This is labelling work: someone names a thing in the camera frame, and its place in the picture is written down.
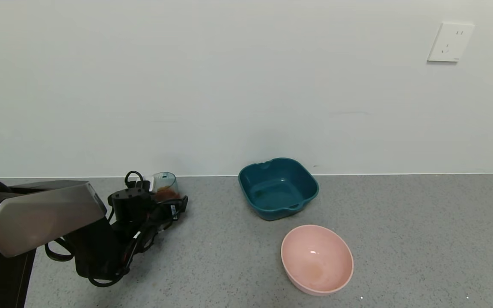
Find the clear ribbed plastic cup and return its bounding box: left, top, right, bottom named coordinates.
left=151, top=172, right=180, bottom=202

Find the brown liquid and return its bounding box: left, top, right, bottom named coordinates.
left=156, top=186, right=181, bottom=202

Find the pink ribbed bowl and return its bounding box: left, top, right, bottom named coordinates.
left=281, top=225, right=354, bottom=296

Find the teal square plastic basin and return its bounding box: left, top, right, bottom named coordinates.
left=238, top=157, right=320, bottom=221

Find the black camera cable loop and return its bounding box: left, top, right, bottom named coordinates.
left=124, top=170, right=145, bottom=190

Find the black wrist cable bundle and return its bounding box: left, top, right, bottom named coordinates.
left=45, top=222, right=153, bottom=287

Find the white wall socket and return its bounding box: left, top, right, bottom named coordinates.
left=427, top=22, right=475, bottom=63

